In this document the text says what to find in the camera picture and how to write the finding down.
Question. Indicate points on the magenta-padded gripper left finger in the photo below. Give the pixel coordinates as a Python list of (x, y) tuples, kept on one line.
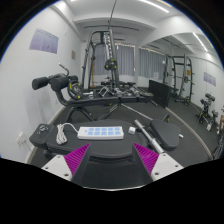
[(77, 159)]

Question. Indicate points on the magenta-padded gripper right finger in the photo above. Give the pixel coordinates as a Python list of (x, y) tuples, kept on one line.
[(146, 159)]

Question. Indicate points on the small white charger block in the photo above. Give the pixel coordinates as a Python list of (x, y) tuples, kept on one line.
[(132, 130)]

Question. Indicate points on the chrome barbell bar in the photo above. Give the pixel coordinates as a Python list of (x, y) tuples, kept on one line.
[(148, 136)]

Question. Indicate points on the black padded bench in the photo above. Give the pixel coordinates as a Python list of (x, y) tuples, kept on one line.
[(106, 148)]

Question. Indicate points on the black rounded seat pad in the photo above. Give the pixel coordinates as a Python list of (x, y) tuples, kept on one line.
[(165, 133)]

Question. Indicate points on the white power strip blue sockets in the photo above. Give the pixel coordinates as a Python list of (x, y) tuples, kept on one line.
[(100, 132)]

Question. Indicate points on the black square bench pad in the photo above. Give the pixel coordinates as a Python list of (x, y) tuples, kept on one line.
[(40, 138)]

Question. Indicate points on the black weight bench with rollers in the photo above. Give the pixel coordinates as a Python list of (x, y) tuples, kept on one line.
[(103, 100)]

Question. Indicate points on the black upright panel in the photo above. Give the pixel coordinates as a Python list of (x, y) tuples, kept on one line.
[(159, 92)]

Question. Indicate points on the black yellow weight plate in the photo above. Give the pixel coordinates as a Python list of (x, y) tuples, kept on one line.
[(75, 90), (110, 64)]

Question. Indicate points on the chrome dumbbell group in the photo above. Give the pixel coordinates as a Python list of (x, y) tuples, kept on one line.
[(126, 91)]

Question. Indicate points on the black dumbbell stand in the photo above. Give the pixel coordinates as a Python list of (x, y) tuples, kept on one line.
[(206, 110)]

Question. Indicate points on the black power rack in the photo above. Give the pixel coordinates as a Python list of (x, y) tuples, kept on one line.
[(111, 46), (184, 76)]

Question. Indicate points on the grey window curtain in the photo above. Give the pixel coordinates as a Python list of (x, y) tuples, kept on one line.
[(151, 64), (126, 61)]

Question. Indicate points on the long ceiling light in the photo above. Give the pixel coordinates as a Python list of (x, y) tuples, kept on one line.
[(200, 41), (153, 5)]

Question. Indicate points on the white wall socket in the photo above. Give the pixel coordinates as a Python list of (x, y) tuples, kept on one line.
[(20, 139)]

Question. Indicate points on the purple wall poster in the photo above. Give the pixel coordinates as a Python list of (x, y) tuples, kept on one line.
[(209, 78), (44, 41)]

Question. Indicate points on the small brown wall plaque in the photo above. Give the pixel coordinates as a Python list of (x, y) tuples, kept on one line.
[(73, 55)]

